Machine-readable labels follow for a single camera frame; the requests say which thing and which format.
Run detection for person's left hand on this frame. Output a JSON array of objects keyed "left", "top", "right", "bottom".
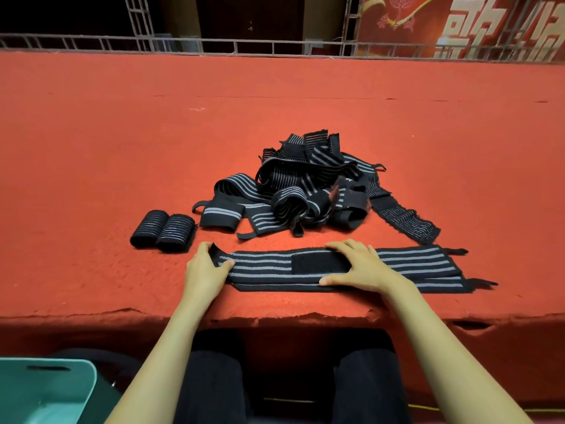
[{"left": 183, "top": 241, "right": 236, "bottom": 306}]

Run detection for rolled black striped wrap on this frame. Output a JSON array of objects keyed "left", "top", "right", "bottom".
[
  {"left": 156, "top": 214, "right": 197, "bottom": 254},
  {"left": 130, "top": 210, "right": 170, "bottom": 250}
]

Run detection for black striped wrist wrap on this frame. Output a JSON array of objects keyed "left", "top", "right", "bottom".
[
  {"left": 209, "top": 243, "right": 469, "bottom": 280},
  {"left": 231, "top": 276, "right": 499, "bottom": 294}
]

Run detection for red banner with white print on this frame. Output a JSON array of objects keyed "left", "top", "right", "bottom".
[{"left": 355, "top": 0, "right": 565, "bottom": 63}]

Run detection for grey metal truss railing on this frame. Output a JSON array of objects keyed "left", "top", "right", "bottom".
[{"left": 0, "top": 0, "right": 565, "bottom": 65}]

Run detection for person's black trousers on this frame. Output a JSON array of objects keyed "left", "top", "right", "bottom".
[{"left": 173, "top": 328, "right": 412, "bottom": 424}]

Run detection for teal plastic bin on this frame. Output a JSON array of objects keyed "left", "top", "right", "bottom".
[{"left": 0, "top": 357, "right": 122, "bottom": 424}]

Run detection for person's right forearm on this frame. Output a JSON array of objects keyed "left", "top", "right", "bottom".
[{"left": 381, "top": 278, "right": 533, "bottom": 424}]

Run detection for person's left forearm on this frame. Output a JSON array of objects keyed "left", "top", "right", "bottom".
[{"left": 105, "top": 297, "right": 221, "bottom": 424}]

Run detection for pile of black striped wraps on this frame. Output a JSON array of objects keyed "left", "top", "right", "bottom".
[{"left": 192, "top": 129, "right": 442, "bottom": 246}]

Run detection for red felt table cloth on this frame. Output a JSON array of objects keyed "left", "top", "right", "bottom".
[{"left": 0, "top": 50, "right": 565, "bottom": 409}]

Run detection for person's right hand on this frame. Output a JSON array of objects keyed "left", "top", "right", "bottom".
[{"left": 319, "top": 239, "right": 399, "bottom": 294}]

